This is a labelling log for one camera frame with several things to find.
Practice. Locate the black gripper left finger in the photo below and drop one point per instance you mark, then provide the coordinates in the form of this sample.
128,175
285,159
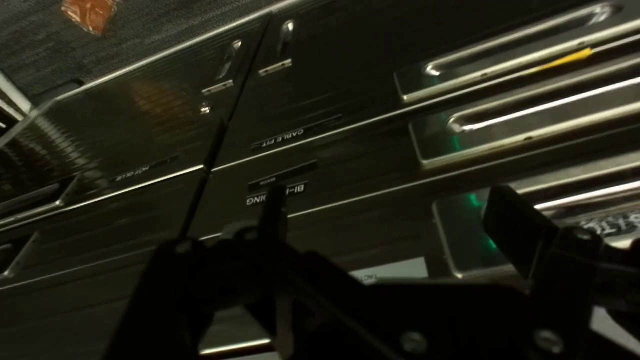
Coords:
201,300

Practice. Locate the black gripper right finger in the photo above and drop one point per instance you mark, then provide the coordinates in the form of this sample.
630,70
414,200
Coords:
567,287

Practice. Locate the orange plastic packet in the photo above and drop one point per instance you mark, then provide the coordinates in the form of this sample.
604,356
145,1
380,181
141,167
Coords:
91,12

